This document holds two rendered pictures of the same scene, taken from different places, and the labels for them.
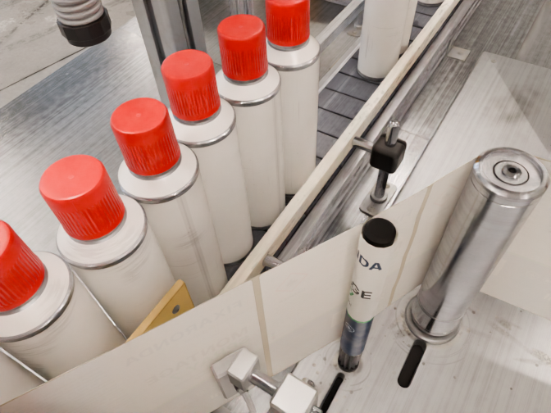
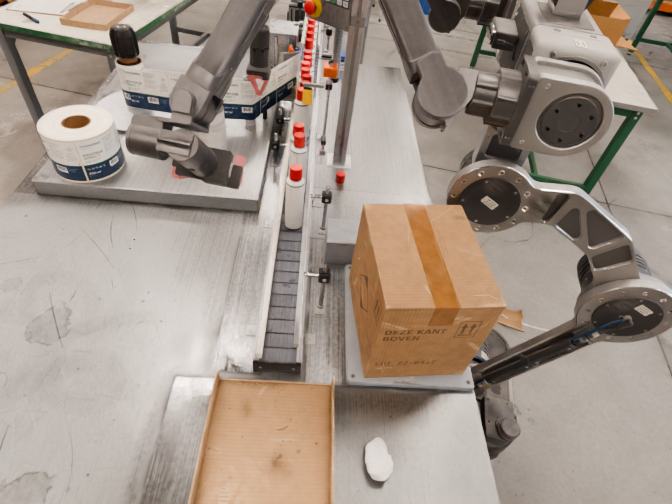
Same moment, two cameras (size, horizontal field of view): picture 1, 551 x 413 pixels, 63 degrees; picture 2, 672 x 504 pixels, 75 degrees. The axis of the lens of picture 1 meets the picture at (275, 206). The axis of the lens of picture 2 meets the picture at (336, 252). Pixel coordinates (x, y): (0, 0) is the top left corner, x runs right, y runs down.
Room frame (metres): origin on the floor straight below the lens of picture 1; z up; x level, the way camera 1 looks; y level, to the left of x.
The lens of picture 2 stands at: (1.48, -0.78, 1.76)
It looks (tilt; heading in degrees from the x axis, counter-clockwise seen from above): 46 degrees down; 139
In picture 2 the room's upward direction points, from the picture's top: 9 degrees clockwise
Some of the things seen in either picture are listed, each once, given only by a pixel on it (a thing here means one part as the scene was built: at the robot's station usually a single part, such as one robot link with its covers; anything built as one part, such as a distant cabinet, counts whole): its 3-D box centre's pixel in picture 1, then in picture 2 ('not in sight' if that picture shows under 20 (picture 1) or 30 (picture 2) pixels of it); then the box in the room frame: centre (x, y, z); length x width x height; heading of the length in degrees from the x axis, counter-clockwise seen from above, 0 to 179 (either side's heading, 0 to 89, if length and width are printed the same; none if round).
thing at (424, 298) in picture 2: not in sight; (413, 289); (1.11, -0.19, 0.99); 0.30 x 0.24 x 0.27; 151
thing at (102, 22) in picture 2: not in sight; (98, 14); (-1.29, -0.29, 0.82); 0.34 x 0.24 x 0.03; 139
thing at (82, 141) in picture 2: not in sight; (83, 143); (0.14, -0.68, 0.95); 0.20 x 0.20 x 0.14
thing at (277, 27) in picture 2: not in sight; (283, 27); (-0.02, 0.11, 1.14); 0.14 x 0.11 x 0.01; 145
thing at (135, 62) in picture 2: not in sight; (130, 69); (-0.11, -0.44, 1.04); 0.09 x 0.09 x 0.29
